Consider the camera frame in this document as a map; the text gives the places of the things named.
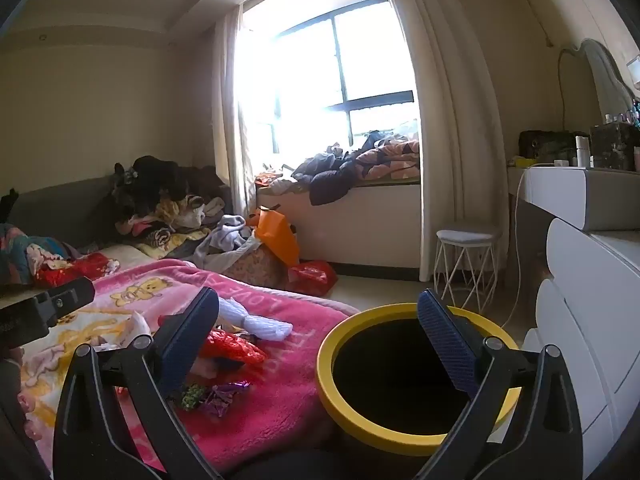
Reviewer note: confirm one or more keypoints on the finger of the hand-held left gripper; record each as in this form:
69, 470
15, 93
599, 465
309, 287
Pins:
65, 298

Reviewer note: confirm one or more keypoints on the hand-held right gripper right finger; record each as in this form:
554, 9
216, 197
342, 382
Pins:
445, 330

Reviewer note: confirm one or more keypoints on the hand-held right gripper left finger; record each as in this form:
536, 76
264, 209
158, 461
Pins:
180, 345

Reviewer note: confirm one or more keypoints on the yellow-rimmed black trash bin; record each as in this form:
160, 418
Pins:
390, 375

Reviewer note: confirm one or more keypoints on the white crumpled tissue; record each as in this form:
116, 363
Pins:
132, 330

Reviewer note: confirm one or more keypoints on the red plastic wrapper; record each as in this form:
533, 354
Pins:
230, 347

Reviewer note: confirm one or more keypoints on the green foil wrapper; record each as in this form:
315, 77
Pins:
191, 396

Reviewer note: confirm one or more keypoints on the colourful printed cloth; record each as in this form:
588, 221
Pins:
20, 255

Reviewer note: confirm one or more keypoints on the purple foil wrapper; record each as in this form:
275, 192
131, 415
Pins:
225, 394

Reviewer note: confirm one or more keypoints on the white knit cloth roll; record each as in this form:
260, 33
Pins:
250, 322

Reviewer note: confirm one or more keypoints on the grey headboard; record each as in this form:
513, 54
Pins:
60, 210

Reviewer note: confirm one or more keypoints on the pink bear printed blanket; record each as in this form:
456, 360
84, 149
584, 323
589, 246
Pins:
280, 385

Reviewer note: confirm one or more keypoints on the lavender garment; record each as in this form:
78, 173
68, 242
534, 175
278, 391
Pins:
230, 230

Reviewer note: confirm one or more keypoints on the white window seat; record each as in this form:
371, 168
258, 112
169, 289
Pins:
370, 225

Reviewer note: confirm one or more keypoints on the pile of mixed clothes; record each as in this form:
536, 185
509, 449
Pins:
165, 200

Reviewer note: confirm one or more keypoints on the red plastic bag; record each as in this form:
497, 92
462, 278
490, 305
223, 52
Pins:
312, 275

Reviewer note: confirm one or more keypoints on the white scalloped drawer cabinet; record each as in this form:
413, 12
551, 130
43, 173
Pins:
590, 270

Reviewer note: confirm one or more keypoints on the orange patterned quilt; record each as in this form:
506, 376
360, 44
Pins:
395, 157

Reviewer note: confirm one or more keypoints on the white vanity desk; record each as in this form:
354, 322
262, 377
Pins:
565, 190

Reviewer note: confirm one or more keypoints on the dark puffer jacket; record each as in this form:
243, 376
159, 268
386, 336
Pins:
330, 180

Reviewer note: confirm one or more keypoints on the black bag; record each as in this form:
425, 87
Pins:
545, 145

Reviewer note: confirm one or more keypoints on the wide cream curtain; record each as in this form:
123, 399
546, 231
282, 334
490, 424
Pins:
450, 110

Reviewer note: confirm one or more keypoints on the white bottle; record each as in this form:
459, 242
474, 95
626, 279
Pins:
581, 150

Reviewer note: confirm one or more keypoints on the narrow cream curtain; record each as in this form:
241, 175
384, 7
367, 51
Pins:
227, 110

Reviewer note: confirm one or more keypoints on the cosmetics organiser box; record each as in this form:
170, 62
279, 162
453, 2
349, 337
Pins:
615, 147

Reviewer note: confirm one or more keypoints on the silver-framed vanity mirror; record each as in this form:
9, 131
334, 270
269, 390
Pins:
607, 80

